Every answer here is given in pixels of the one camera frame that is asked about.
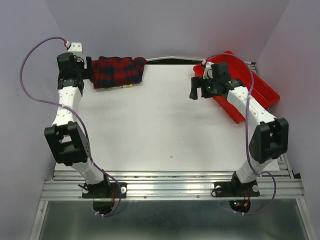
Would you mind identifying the red black plaid skirt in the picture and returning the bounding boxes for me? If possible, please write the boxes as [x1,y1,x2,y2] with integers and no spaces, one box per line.
[90,56,147,89]

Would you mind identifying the red plastic tray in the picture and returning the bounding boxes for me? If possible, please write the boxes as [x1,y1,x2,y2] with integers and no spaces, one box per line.
[193,51,280,124]

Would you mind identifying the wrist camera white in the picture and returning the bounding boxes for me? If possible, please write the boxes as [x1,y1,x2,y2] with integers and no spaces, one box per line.
[201,60,214,79]
[66,42,83,55]

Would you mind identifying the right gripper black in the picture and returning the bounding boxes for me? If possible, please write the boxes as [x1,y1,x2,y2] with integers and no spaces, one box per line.
[188,74,219,100]

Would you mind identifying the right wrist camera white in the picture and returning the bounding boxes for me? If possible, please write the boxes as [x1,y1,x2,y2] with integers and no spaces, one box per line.
[201,60,214,79]

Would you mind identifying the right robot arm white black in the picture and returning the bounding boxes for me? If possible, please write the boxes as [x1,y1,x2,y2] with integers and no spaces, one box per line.
[189,60,289,198]

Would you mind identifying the aluminium frame rails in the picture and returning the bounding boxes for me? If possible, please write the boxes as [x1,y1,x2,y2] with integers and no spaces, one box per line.
[29,63,312,240]

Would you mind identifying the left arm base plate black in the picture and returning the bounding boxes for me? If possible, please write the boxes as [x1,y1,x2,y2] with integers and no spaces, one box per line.
[81,182,127,199]

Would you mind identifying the lemon print skirt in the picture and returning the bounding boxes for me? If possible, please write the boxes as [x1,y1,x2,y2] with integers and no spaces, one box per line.
[117,84,133,88]

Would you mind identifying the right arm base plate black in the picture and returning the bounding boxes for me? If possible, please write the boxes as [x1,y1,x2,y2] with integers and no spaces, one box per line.
[210,180,260,198]

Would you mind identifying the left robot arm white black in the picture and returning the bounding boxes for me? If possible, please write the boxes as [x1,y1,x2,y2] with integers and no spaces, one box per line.
[44,52,112,199]

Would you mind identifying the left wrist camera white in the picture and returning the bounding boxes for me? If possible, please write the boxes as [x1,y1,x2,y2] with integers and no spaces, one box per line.
[66,42,83,55]

